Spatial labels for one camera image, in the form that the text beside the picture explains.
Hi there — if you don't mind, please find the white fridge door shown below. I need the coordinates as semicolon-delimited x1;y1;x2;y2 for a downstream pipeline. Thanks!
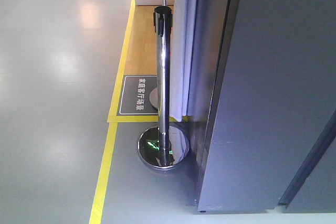
197;0;335;212

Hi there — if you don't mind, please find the chrome stanchion post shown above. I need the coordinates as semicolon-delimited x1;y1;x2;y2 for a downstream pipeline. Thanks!
138;6;190;171

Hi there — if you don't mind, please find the silver sign stand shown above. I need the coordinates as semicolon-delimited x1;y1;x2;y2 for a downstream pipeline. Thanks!
150;7;165;110

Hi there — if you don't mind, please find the dark grey fridge body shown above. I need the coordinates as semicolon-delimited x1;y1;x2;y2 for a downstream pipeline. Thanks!
187;0;335;214

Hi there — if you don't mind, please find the white curtain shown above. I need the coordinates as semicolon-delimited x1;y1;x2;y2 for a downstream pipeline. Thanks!
170;0;197;122

